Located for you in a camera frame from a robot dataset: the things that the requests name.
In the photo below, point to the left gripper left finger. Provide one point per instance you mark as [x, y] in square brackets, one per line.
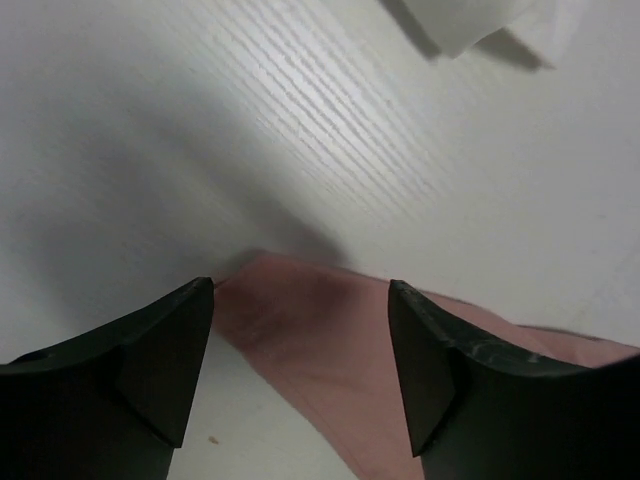
[112, 403]

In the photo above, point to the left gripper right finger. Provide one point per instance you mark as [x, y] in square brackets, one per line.
[480, 407]

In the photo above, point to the pink t shirt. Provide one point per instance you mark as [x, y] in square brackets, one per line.
[321, 337]

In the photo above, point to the folded white t shirt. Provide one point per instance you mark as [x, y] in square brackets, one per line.
[452, 27]

